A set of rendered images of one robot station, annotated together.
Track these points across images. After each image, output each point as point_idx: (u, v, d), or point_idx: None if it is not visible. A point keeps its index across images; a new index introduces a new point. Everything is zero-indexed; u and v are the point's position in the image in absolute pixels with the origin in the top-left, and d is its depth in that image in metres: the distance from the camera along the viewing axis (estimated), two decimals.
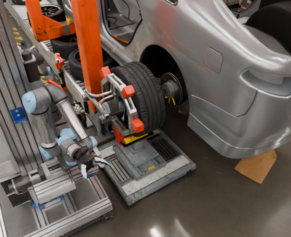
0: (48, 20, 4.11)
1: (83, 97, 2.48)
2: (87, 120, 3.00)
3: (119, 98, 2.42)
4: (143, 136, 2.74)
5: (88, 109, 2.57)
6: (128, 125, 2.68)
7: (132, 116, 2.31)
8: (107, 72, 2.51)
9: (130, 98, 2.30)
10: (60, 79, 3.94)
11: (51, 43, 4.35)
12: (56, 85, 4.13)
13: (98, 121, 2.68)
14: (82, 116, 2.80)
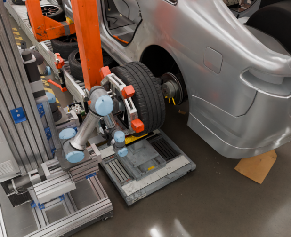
0: (48, 20, 4.11)
1: (83, 97, 2.48)
2: None
3: (119, 98, 2.42)
4: (143, 136, 2.74)
5: (88, 109, 2.57)
6: (128, 125, 2.68)
7: (132, 116, 2.31)
8: (107, 72, 2.51)
9: (130, 98, 2.30)
10: (60, 79, 3.94)
11: (51, 43, 4.35)
12: (56, 85, 4.13)
13: (98, 121, 2.68)
14: (82, 116, 2.80)
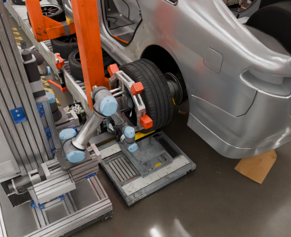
0: (48, 20, 4.11)
1: (92, 94, 2.51)
2: (87, 120, 3.00)
3: (128, 95, 2.45)
4: (150, 132, 2.77)
5: None
6: (136, 122, 2.71)
7: (140, 113, 2.35)
8: (116, 69, 2.54)
9: (139, 94, 2.33)
10: (60, 79, 3.94)
11: (51, 43, 4.35)
12: (56, 85, 4.13)
13: (106, 118, 2.71)
14: (82, 116, 2.80)
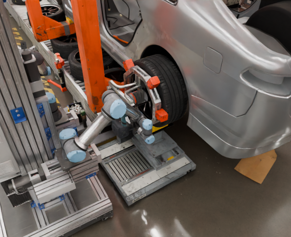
0: (48, 20, 4.11)
1: (108, 88, 2.57)
2: (87, 120, 3.00)
3: (143, 90, 2.52)
4: (163, 126, 2.83)
5: None
6: (150, 116, 2.77)
7: (156, 106, 2.41)
8: (131, 65, 2.60)
9: (155, 88, 2.40)
10: (60, 79, 3.94)
11: (51, 43, 4.35)
12: (56, 85, 4.13)
13: None
14: (82, 116, 2.80)
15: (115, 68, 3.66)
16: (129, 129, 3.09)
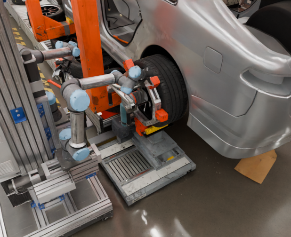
0: (48, 20, 4.11)
1: (108, 88, 2.57)
2: (87, 120, 3.00)
3: (143, 90, 2.52)
4: (163, 126, 2.83)
5: (111, 100, 2.67)
6: (150, 116, 2.77)
7: (156, 106, 2.41)
8: (131, 65, 2.60)
9: (155, 88, 2.40)
10: (60, 79, 3.94)
11: (51, 43, 4.35)
12: (56, 85, 4.13)
13: (121, 112, 2.77)
14: None
15: (115, 68, 3.66)
16: (129, 129, 3.09)
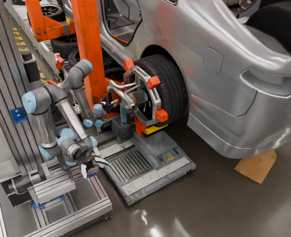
0: (48, 20, 4.11)
1: (108, 88, 2.57)
2: None
3: (143, 90, 2.52)
4: (163, 126, 2.83)
5: (111, 100, 2.67)
6: (150, 116, 2.77)
7: (156, 106, 2.41)
8: (131, 65, 2.60)
9: (155, 88, 2.40)
10: (60, 79, 3.94)
11: (51, 43, 4.35)
12: (56, 85, 4.13)
13: (121, 112, 2.77)
14: (82, 116, 2.80)
15: (115, 68, 3.66)
16: (129, 129, 3.09)
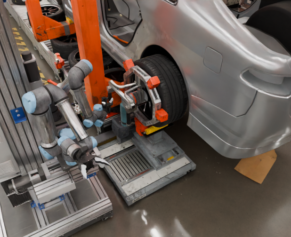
0: (48, 20, 4.11)
1: (108, 88, 2.57)
2: None
3: (143, 90, 2.52)
4: (163, 126, 2.83)
5: None
6: (150, 116, 2.77)
7: (156, 106, 2.41)
8: (131, 65, 2.60)
9: (155, 88, 2.40)
10: (60, 79, 3.94)
11: (51, 43, 4.35)
12: (56, 85, 4.13)
13: (121, 112, 2.77)
14: (82, 116, 2.80)
15: (115, 68, 3.66)
16: (129, 129, 3.09)
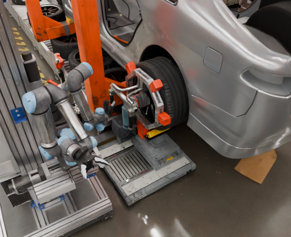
0: (48, 20, 4.11)
1: (109, 91, 2.54)
2: None
3: (146, 92, 2.49)
4: (165, 130, 2.80)
5: None
6: (152, 120, 2.74)
7: (159, 110, 2.38)
8: (133, 67, 2.57)
9: (157, 91, 2.37)
10: (60, 79, 3.94)
11: (51, 43, 4.35)
12: (56, 85, 4.13)
13: (123, 115, 2.74)
14: (82, 116, 2.80)
15: (115, 68, 3.66)
16: (129, 129, 3.09)
